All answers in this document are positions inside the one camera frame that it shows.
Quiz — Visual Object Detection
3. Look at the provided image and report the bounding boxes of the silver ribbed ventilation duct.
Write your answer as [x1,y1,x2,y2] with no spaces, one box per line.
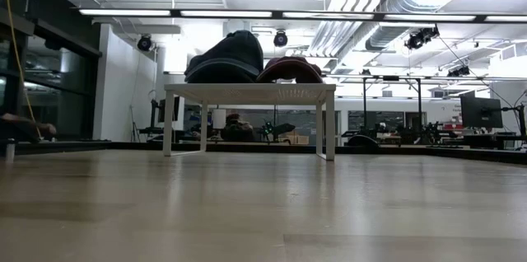
[365,0,474,52]

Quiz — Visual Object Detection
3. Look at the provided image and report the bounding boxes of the cardboard boxes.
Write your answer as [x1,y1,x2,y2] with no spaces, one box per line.
[282,130,310,145]

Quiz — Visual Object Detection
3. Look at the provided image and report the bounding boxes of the black dome-shaped object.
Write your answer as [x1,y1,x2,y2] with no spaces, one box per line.
[345,133,380,147]

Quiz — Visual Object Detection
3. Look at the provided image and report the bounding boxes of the white cylinder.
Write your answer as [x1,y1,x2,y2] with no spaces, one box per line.
[212,108,227,130]

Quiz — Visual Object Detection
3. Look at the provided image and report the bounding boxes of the black computer monitor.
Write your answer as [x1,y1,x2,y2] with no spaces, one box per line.
[459,96,504,129]

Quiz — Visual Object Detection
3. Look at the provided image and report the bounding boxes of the overhead LED light bar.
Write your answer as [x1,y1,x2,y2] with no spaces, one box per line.
[77,7,527,24]

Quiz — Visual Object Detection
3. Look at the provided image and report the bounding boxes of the black background monitor stand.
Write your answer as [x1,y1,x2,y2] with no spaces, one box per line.
[138,96,182,135]

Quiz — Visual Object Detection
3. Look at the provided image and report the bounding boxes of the person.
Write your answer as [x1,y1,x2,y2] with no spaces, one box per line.
[223,113,255,143]

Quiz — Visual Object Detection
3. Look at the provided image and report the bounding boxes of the dark office desk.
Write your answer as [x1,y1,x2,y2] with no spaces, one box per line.
[463,132,527,150]

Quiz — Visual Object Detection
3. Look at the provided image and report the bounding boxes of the white perforated shelf riser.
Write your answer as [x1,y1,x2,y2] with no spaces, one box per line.
[162,82,337,161]

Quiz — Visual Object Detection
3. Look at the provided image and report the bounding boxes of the dark glass partition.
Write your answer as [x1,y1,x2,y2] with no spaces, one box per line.
[0,0,103,139]

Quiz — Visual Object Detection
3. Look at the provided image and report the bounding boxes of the black metal stand frame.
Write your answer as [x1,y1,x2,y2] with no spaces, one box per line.
[361,74,423,131]

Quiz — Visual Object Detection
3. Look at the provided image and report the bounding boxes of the yellow cable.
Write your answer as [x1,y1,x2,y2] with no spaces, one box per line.
[0,0,43,138]

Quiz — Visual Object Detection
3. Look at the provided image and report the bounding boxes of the black round ceiling spotlight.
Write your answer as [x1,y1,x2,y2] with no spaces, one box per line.
[137,34,154,53]
[273,30,289,48]

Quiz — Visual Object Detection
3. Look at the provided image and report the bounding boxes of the black ceiling spotlight cluster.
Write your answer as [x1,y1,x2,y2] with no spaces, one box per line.
[446,65,471,78]
[404,25,441,51]

